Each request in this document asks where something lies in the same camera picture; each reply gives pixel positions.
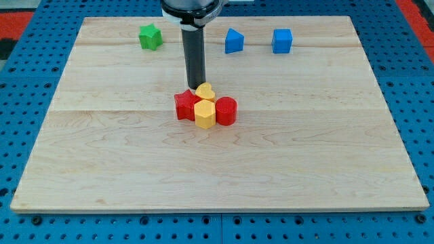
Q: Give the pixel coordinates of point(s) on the yellow heart block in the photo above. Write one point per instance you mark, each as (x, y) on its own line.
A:
(205, 92)

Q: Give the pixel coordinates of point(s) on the red star block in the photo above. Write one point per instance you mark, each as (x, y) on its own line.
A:
(185, 103)

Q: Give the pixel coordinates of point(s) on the yellow hexagon block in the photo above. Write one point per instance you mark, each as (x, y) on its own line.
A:
(205, 114)

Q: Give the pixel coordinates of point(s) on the red cylinder block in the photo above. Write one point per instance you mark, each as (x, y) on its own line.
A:
(226, 111)

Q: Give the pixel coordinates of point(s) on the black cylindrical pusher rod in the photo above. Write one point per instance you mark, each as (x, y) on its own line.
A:
(194, 56)

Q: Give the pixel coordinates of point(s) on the blue triangular prism block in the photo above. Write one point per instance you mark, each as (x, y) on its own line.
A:
(234, 41)

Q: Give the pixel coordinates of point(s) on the blue cube block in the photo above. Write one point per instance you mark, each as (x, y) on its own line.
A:
(282, 41)

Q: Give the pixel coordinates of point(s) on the light wooden board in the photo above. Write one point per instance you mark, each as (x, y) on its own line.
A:
(313, 132)

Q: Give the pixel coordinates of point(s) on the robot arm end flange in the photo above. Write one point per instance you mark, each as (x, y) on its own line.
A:
(191, 15)

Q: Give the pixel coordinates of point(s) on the green star block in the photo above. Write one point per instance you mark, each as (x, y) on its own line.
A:
(150, 37)

